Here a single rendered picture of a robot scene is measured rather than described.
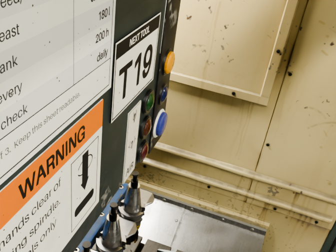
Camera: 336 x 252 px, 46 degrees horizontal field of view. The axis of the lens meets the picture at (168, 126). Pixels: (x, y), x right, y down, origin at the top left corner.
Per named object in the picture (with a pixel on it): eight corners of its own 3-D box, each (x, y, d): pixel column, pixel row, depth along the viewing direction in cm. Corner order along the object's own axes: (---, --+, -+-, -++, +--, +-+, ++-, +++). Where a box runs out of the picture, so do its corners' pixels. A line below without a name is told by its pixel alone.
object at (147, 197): (157, 195, 101) (157, 193, 100) (149, 209, 96) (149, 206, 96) (131, 187, 102) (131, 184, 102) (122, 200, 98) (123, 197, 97)
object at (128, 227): (140, 225, 92) (140, 222, 91) (131, 241, 87) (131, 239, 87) (112, 215, 93) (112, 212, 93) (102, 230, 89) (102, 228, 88)
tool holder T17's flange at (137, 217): (123, 202, 98) (123, 195, 97) (146, 209, 97) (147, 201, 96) (114, 220, 93) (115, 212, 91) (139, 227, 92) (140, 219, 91)
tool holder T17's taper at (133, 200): (125, 198, 96) (127, 176, 92) (143, 203, 95) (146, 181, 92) (119, 211, 92) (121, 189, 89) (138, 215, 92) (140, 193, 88)
